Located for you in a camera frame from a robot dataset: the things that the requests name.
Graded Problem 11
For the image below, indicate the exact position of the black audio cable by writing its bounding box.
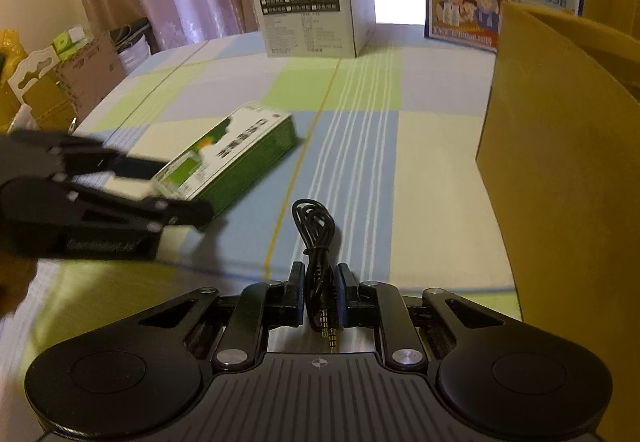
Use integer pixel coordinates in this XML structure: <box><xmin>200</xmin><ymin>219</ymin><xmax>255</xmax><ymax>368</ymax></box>
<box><xmin>290</xmin><ymin>198</ymin><xmax>343</xmax><ymax>354</ymax></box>

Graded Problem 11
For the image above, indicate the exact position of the green white medicine box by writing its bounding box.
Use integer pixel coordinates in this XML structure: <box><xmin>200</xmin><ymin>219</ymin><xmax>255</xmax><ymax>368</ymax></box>
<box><xmin>152</xmin><ymin>104</ymin><xmax>298</xmax><ymax>216</ymax></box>

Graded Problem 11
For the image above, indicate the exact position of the left hand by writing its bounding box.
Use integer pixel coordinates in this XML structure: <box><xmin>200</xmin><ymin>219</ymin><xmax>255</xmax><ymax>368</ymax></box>
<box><xmin>0</xmin><ymin>250</ymin><xmax>38</xmax><ymax>318</ymax></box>

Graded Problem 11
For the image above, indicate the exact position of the cardboard boxes pile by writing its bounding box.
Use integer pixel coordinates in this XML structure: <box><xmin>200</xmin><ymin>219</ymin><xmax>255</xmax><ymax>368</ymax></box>
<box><xmin>7</xmin><ymin>18</ymin><xmax>155</xmax><ymax>132</ymax></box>

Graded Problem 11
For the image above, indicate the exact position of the checkered tablecloth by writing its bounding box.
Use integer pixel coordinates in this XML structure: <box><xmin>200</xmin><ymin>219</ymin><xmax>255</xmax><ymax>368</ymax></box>
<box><xmin>1</xmin><ymin>25</ymin><xmax>520</xmax><ymax>441</ymax></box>

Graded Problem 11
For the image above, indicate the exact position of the yellow plastic bag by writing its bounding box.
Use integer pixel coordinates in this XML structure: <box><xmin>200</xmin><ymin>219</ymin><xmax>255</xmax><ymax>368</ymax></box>
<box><xmin>0</xmin><ymin>29</ymin><xmax>27</xmax><ymax>133</ymax></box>

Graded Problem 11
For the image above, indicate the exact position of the brown cardboard box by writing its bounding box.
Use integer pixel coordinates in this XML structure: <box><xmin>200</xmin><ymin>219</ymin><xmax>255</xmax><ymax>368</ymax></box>
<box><xmin>476</xmin><ymin>3</ymin><xmax>639</xmax><ymax>441</ymax></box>

